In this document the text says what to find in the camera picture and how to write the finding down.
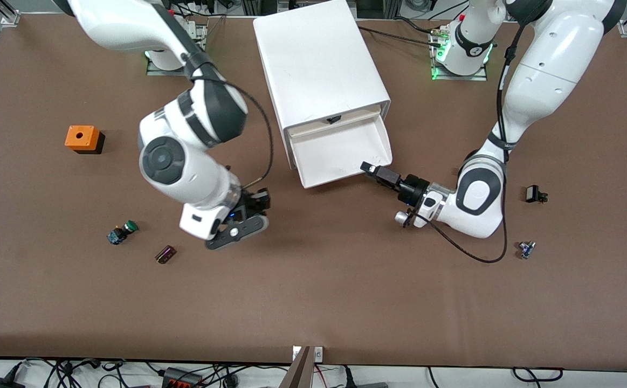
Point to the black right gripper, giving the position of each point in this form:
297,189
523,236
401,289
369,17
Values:
249,205

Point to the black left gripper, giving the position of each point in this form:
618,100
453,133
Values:
412,188

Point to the white plastic drawer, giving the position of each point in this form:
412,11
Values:
340,151
308,127

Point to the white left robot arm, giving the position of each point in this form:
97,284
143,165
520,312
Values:
550,54

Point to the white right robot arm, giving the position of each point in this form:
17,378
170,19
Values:
173,161

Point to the white drawer cabinet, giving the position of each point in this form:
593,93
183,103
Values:
313,54

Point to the green push button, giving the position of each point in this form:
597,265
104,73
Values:
119,234

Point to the small dark purple block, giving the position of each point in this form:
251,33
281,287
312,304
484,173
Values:
165,254

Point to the small blue electronic component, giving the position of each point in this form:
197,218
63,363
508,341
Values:
526,249

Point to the orange box with black base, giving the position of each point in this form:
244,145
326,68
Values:
81,137

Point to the black and orange power strip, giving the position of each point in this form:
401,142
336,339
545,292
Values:
181,380

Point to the black plug adapter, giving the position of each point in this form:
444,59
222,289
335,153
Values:
0,383

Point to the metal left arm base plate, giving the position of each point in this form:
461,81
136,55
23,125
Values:
459,78

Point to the small black switch component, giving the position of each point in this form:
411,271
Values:
532,194

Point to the small white metal bracket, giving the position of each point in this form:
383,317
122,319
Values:
318,354

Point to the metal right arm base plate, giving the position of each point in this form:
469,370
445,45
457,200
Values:
157,71

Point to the brown angled post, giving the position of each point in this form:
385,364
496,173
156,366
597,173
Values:
298,374

